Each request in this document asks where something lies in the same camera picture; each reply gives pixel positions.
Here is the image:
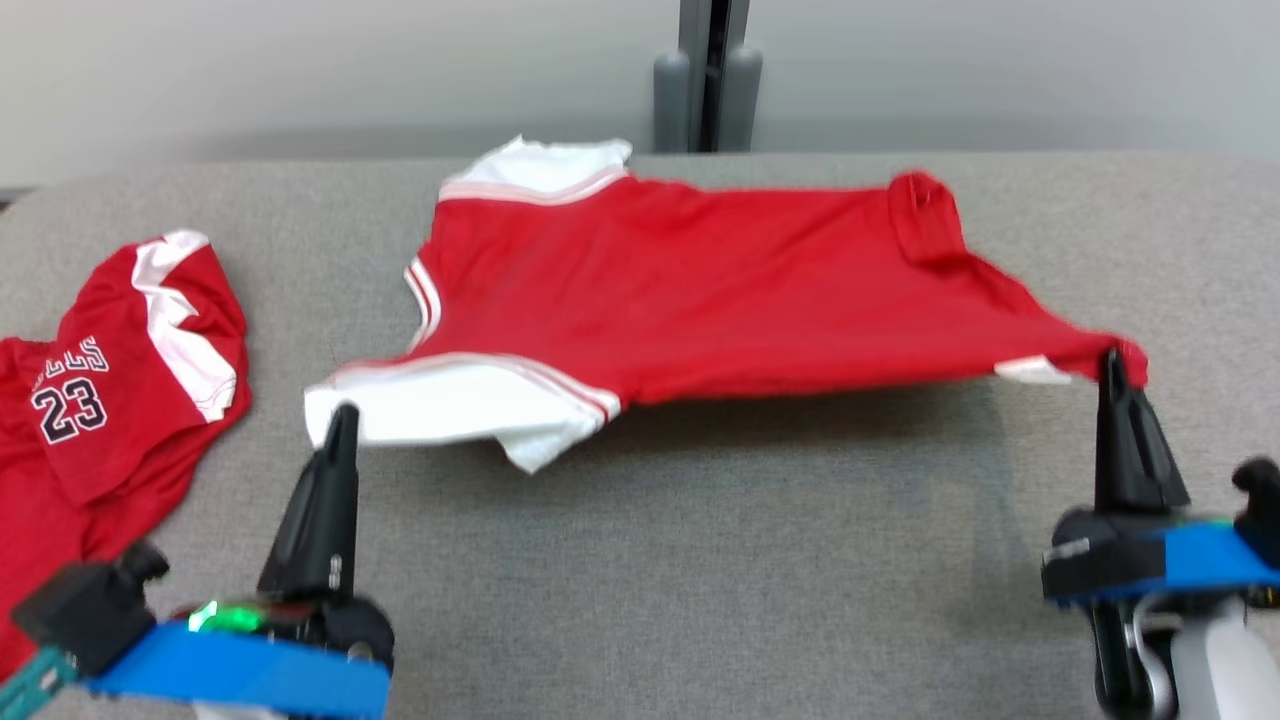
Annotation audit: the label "red jersey with white sleeves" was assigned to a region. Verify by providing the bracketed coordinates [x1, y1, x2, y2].
[303, 135, 1149, 475]

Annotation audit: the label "grey metal partition post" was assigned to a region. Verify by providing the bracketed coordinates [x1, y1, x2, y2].
[678, 0, 751, 153]

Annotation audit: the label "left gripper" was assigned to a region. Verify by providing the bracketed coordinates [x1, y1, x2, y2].
[190, 402, 396, 669]

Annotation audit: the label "blue right camera bracket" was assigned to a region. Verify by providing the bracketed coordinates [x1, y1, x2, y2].
[1050, 520, 1280, 606]

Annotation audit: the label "teal left camera connector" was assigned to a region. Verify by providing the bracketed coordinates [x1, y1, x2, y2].
[0, 645, 76, 716]

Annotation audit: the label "red shorts with white stripes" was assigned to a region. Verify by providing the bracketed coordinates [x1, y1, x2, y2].
[0, 230, 251, 681]

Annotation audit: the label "grey cylinder post foot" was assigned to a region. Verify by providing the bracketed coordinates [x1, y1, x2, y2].
[720, 45, 764, 153]
[653, 50, 693, 154]

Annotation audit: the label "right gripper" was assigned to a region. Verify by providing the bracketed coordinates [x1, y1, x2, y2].
[1040, 348, 1196, 720]

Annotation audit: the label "blue camera bracket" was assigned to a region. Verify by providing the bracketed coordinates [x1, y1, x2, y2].
[85, 620, 393, 720]
[1050, 520, 1280, 606]

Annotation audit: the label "blue left camera bracket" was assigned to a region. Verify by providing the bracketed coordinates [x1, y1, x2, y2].
[85, 620, 393, 720]

